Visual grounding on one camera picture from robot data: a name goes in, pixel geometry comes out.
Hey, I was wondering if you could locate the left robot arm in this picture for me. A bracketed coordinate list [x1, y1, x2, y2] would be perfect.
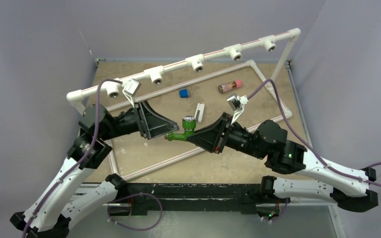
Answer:
[10, 101, 179, 238]

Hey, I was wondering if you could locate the pink capped small bottle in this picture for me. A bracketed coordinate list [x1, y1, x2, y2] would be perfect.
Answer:
[217, 80, 242, 94]

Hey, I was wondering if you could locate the white PVC pipe frame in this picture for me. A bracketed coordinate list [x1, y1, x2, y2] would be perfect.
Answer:
[66, 27, 301, 182]

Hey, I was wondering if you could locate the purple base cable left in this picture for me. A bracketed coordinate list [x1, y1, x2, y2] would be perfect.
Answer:
[107, 192, 164, 232]

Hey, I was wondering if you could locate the blue grey small block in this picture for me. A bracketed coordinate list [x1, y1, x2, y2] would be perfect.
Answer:
[179, 89, 190, 98]

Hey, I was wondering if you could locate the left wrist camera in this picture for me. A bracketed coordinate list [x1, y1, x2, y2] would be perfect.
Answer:
[122, 79, 141, 108]

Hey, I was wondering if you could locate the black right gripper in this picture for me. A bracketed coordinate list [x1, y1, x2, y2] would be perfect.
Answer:
[187, 113, 267, 160]

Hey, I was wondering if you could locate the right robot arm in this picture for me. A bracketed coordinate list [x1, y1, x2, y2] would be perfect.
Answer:
[186, 113, 379, 213]

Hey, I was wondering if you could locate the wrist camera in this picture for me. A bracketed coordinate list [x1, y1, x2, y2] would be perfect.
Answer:
[227, 94, 249, 124]
[122, 79, 141, 108]

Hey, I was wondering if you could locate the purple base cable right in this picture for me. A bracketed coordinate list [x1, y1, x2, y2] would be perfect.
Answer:
[261, 193, 292, 224]

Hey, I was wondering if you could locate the white plastic clip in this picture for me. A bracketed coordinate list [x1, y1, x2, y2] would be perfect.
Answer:
[194, 103, 205, 123]

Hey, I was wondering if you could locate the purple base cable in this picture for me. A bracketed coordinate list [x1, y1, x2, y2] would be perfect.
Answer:
[261, 193, 292, 224]
[107, 192, 164, 232]

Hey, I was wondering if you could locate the green plastic water faucet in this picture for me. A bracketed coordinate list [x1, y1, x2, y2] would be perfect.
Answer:
[164, 116, 196, 141]

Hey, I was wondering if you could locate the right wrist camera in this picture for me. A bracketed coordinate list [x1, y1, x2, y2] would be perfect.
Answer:
[227, 94, 249, 124]

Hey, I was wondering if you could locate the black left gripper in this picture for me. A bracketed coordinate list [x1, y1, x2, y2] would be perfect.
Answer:
[100, 99, 179, 141]

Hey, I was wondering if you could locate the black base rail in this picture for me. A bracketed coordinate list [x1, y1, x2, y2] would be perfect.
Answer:
[108, 182, 290, 216]

